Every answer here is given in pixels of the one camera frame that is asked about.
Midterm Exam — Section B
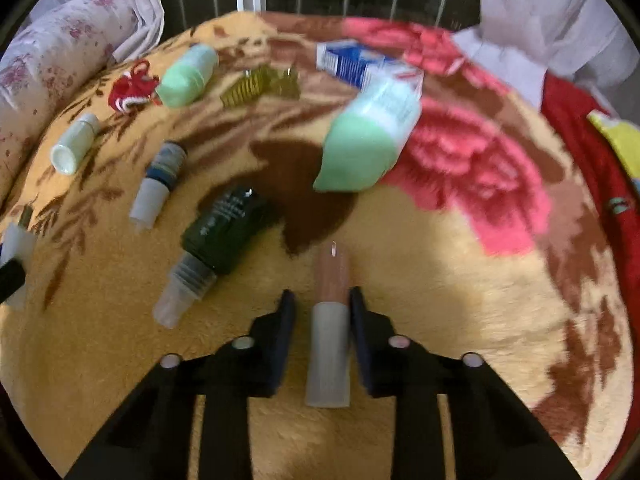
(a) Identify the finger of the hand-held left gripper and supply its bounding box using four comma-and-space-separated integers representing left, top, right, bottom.
0, 259, 27, 306

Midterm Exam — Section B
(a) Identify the white floral rolled quilt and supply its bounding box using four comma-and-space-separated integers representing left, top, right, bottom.
0, 0, 139, 163

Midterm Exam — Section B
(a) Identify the red and white hair tie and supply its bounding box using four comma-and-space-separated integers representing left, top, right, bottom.
108, 59, 162, 112

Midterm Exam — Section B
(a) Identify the large light green tube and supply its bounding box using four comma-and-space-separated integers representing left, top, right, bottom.
312, 73, 424, 194

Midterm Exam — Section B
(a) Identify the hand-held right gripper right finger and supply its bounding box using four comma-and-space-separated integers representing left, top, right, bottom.
349, 286, 583, 480

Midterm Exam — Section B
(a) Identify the white plastic bottle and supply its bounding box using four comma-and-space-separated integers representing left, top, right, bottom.
0, 222, 39, 311

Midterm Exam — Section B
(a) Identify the olive hair claw clip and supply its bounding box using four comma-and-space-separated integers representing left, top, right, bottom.
220, 66, 274, 109
272, 65, 303, 99

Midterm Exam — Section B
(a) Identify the beige tube with grey cap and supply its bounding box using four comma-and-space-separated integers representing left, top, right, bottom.
305, 241, 354, 408

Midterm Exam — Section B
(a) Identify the red cloth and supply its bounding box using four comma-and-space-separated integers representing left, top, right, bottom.
540, 75, 640, 480

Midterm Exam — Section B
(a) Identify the sheer white curtain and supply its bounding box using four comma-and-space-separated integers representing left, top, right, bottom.
47, 0, 167, 58
452, 0, 632, 109

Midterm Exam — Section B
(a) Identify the yellow printed cloth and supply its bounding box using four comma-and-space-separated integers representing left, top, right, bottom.
587, 110, 640, 182

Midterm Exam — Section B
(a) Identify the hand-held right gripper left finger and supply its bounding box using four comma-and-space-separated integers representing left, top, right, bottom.
65, 289, 298, 480

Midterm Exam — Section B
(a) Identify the yellow floral plush blanket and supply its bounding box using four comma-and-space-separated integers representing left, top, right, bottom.
0, 10, 637, 480

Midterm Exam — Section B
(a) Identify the blue and white carton box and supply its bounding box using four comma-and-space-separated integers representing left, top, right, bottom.
315, 40, 426, 94

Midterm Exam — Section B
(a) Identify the blue bottle with white cap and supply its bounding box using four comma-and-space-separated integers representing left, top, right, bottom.
129, 141, 189, 231

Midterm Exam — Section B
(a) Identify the light green plastic bottle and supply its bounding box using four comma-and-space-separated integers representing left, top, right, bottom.
155, 43, 220, 109

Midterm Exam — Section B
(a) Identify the small pale green bottle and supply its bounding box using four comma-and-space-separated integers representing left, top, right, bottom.
50, 112, 101, 176

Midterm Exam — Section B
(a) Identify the dark green bottle clear cap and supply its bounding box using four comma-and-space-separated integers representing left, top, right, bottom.
152, 186, 274, 330

